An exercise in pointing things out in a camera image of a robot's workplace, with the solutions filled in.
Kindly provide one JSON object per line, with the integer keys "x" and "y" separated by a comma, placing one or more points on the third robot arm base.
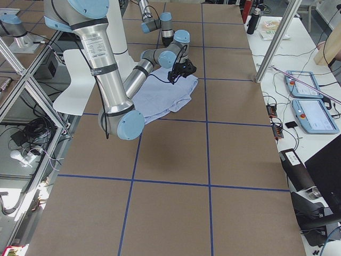
{"x": 12, "y": 26}

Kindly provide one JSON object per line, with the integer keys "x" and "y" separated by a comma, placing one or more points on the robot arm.
{"x": 152, "y": 21}
{"x": 129, "y": 123}

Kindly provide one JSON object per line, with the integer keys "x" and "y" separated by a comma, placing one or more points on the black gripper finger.
{"x": 172, "y": 76}

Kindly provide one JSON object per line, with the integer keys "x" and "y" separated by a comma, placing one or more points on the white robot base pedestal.
{"x": 104, "y": 58}

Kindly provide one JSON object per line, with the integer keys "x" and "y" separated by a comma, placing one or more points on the black water bottle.
{"x": 253, "y": 21}

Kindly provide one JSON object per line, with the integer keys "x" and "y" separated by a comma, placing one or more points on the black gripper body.
{"x": 179, "y": 70}

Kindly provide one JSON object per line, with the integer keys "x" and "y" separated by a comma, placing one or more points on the blue striped button shirt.
{"x": 157, "y": 97}

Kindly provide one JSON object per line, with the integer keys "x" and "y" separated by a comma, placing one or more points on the aluminium frame post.
{"x": 283, "y": 26}

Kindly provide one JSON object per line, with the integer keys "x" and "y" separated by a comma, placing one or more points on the teach pendant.
{"x": 314, "y": 116}
{"x": 299, "y": 90}

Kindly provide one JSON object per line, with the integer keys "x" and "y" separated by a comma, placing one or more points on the upper teach pendant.
{"x": 299, "y": 90}

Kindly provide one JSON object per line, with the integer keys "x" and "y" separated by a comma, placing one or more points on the lower teach pendant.
{"x": 314, "y": 116}

